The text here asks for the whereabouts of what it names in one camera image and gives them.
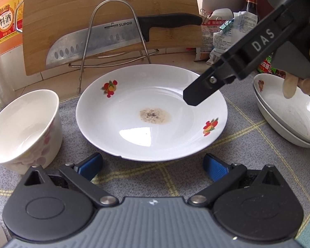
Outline white printed plastic bag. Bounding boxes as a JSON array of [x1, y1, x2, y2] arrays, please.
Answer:
[[207, 12, 259, 66]]

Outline red white seasoning bag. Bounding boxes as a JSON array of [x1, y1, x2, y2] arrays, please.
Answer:
[[195, 9, 235, 62]]

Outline white bowl pink flowers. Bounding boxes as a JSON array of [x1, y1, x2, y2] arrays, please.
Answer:
[[0, 89, 63, 175]]

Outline orange cooking wine bottle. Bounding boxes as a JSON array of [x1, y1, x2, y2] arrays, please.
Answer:
[[0, 0, 25, 56]]

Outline santoku knife black handle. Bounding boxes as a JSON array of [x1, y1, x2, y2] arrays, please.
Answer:
[[45, 13, 203, 70]]

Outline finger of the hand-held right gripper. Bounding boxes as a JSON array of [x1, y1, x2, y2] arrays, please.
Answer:
[[183, 57, 239, 107]]

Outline person's right hand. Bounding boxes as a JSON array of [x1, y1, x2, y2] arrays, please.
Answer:
[[282, 30, 310, 100]]

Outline green lid sauce jar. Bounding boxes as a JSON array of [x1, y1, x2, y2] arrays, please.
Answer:
[[257, 53, 286, 79]]

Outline grey teal checked towel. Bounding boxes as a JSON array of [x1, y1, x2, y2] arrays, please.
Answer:
[[0, 67, 310, 248]]

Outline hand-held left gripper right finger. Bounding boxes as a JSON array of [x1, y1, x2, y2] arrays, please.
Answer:
[[188, 153, 285, 209]]

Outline dark soy sauce bottle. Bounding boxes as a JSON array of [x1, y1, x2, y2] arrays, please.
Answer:
[[241, 0, 259, 22]]

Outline metal wire rack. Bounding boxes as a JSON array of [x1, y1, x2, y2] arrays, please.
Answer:
[[68, 0, 159, 95]]

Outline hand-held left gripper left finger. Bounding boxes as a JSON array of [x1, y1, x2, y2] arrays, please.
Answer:
[[23, 153, 119, 209]]

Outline bamboo cutting board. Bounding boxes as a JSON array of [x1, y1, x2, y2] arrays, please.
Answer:
[[22, 0, 204, 76]]

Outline stained white fruit print plate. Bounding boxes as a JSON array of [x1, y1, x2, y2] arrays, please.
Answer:
[[76, 64, 228, 163]]

